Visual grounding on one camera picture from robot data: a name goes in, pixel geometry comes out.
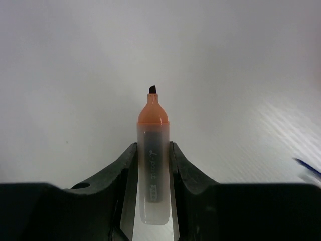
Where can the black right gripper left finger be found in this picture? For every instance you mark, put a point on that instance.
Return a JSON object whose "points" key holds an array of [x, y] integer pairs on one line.
{"points": [[102, 207]]}

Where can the blue ballpoint pen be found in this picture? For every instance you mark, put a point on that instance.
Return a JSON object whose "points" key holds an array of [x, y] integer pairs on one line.
{"points": [[310, 174]]}

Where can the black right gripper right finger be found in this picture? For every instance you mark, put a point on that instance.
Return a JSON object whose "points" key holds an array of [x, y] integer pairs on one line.
{"points": [[204, 209]]}

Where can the orange translucent highlighter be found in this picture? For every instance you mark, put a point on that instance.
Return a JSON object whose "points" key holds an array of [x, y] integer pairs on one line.
{"points": [[153, 142]]}

